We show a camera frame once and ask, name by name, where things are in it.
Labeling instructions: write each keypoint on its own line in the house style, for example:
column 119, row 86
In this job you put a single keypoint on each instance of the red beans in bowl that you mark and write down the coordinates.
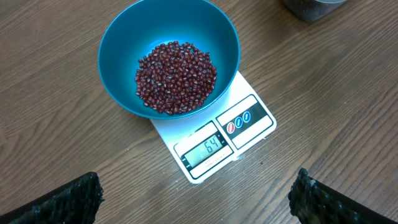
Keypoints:
column 175, row 78

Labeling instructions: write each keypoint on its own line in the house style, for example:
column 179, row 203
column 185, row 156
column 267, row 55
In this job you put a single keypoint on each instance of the white digital kitchen scale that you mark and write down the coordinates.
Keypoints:
column 205, row 142

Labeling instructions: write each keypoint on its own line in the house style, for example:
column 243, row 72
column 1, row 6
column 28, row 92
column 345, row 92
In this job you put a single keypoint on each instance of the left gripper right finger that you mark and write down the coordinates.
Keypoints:
column 313, row 202

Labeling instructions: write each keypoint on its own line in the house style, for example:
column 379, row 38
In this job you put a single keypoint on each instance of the clear plastic food container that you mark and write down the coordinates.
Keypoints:
column 312, row 10

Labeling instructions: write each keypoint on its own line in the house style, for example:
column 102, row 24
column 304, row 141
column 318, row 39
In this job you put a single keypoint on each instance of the teal round bowl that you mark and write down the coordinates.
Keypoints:
column 148, row 23

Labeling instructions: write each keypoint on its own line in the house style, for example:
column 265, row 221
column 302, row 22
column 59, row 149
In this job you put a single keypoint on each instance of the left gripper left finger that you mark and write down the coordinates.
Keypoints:
column 75, row 202

